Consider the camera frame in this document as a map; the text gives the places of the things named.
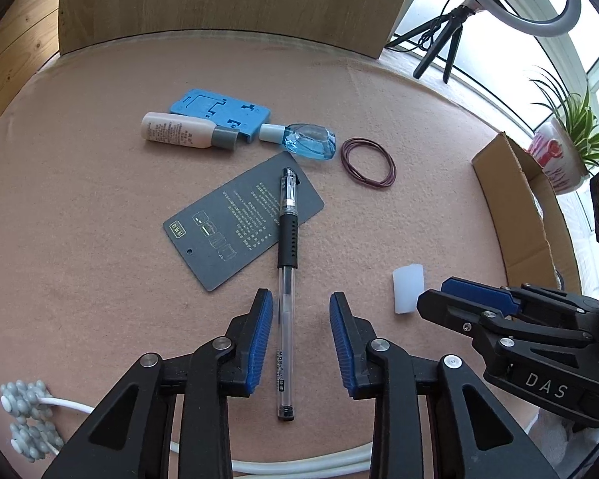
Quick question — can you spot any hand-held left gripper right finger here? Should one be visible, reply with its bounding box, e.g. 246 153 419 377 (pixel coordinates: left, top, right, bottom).
329 292 545 479

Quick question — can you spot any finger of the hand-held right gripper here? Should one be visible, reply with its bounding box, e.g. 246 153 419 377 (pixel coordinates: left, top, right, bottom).
442 278 599 330
417 288 595 360

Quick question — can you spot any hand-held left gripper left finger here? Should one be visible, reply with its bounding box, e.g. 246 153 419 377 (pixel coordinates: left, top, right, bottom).
42 288 274 479

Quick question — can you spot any white translucent block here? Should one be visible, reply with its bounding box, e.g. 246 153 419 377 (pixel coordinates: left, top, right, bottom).
392 264 425 315

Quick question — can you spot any cardboard box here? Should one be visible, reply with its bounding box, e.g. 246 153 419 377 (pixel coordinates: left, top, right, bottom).
472 132 582 296

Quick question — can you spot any clear gel pen black grip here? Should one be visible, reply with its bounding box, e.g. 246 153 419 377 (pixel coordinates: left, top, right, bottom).
276 167 300 422

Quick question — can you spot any dark grey printed card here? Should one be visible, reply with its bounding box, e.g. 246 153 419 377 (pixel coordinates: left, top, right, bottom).
163 153 325 291

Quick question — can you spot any dark red hair tie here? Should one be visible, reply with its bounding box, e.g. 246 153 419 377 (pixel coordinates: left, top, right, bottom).
341 137 397 189

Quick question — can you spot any small blue glass bottle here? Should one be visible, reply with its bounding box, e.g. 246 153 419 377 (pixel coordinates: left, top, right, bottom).
260 122 336 161

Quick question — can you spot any beige bottle grey cap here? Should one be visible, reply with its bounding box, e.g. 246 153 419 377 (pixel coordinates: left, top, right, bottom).
141 112 239 151

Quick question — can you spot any blue phone stand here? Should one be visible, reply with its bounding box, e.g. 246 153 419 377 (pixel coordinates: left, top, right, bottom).
170 89 270 143

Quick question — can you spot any white cable with knobby ends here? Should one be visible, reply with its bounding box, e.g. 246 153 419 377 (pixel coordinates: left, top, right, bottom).
0 379 375 479

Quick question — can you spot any spider plant in red-white pot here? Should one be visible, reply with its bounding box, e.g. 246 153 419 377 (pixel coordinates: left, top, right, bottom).
526 65 599 196

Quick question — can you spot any pink felt table mat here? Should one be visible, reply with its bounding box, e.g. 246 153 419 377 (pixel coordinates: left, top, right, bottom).
0 32 599 465

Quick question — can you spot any large wooden board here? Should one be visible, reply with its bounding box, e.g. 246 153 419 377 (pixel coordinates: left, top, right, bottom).
59 0 425 59

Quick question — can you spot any pine wood panelling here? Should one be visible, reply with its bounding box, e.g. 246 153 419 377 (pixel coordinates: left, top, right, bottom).
0 0 63 91

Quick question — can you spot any black tripod cable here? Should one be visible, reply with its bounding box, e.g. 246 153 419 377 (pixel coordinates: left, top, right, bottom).
389 0 462 53

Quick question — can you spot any ring light on tripod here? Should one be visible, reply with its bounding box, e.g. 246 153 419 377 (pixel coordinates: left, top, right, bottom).
384 0 599 160

